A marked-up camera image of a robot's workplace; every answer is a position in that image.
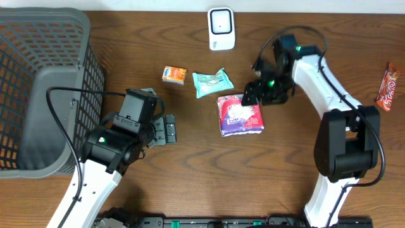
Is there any small orange box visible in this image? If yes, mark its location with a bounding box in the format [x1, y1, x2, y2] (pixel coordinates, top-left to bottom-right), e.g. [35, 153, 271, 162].
[162, 66, 187, 85]

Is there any red purple snack pack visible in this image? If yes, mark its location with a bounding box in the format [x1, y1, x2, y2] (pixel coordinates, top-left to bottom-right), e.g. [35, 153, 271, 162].
[216, 94, 265, 137]

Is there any teal wet wipes pack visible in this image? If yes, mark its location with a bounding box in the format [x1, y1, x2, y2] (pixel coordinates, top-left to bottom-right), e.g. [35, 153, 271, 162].
[192, 68, 234, 99]

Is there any red snack bar wrapper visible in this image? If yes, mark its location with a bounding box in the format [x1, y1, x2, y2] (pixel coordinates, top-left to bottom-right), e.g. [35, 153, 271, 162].
[376, 63, 401, 111]

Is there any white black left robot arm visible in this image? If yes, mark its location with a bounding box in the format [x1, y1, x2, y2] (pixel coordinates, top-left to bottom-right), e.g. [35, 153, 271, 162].
[48, 88, 177, 227]

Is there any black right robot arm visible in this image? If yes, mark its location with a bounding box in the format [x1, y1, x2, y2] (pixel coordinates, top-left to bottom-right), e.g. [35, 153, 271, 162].
[242, 34, 385, 227]

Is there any grey plastic mesh basket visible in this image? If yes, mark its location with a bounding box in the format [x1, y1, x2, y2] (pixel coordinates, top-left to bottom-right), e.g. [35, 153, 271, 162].
[1, 8, 106, 179]

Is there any black right camera cable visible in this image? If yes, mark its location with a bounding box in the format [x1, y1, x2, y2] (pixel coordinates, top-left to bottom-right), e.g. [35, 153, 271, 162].
[252, 25, 386, 228]

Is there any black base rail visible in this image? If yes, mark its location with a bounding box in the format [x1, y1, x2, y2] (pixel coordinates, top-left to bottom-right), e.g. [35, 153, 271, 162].
[91, 207, 375, 228]

